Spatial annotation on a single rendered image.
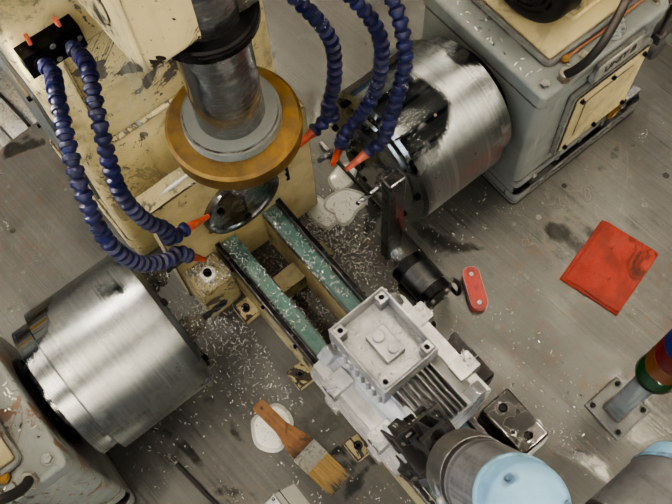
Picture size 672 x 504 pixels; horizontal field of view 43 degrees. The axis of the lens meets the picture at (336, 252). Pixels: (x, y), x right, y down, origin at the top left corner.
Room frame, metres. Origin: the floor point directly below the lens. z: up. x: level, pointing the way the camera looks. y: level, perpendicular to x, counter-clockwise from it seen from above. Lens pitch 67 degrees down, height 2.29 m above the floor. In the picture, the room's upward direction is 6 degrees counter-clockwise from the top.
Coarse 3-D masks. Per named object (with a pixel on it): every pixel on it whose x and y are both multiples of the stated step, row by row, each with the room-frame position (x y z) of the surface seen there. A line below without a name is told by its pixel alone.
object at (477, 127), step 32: (416, 64) 0.80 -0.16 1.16; (448, 64) 0.79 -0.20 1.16; (480, 64) 0.79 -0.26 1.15; (352, 96) 0.76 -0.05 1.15; (384, 96) 0.74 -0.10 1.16; (416, 96) 0.73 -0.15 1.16; (448, 96) 0.73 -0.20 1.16; (480, 96) 0.73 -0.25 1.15; (416, 128) 0.68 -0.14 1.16; (448, 128) 0.69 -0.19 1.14; (480, 128) 0.69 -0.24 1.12; (320, 160) 0.70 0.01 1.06; (384, 160) 0.68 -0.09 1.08; (416, 160) 0.64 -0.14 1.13; (448, 160) 0.65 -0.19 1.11; (480, 160) 0.66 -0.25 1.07; (416, 192) 0.62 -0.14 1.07; (448, 192) 0.62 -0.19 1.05
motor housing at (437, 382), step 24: (432, 336) 0.38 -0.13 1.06; (336, 360) 0.36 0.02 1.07; (360, 384) 0.32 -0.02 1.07; (408, 384) 0.30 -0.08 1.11; (432, 384) 0.30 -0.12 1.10; (456, 384) 0.30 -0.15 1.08; (360, 408) 0.28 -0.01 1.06; (384, 408) 0.28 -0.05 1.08; (456, 408) 0.26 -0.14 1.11; (360, 432) 0.26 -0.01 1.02; (384, 456) 0.22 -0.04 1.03
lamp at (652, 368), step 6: (654, 348) 0.31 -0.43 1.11; (648, 354) 0.31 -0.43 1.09; (654, 354) 0.30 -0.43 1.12; (648, 360) 0.30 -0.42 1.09; (654, 360) 0.30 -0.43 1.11; (648, 366) 0.30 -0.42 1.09; (654, 366) 0.29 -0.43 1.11; (648, 372) 0.29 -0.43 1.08; (654, 372) 0.29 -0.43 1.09; (660, 372) 0.28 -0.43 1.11; (654, 378) 0.28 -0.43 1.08; (660, 378) 0.28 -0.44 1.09; (666, 378) 0.27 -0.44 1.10; (666, 384) 0.27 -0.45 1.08
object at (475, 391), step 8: (392, 296) 0.44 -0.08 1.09; (400, 304) 0.43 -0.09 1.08; (328, 344) 0.38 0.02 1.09; (320, 352) 0.37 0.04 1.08; (328, 352) 0.36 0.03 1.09; (336, 352) 0.36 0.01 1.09; (320, 360) 0.36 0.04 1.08; (328, 360) 0.35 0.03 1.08; (472, 384) 0.30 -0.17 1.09; (480, 384) 0.30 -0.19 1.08; (464, 392) 0.29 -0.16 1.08; (472, 392) 0.28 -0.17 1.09; (480, 392) 0.28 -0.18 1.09; (472, 400) 0.27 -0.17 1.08; (472, 416) 0.28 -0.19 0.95
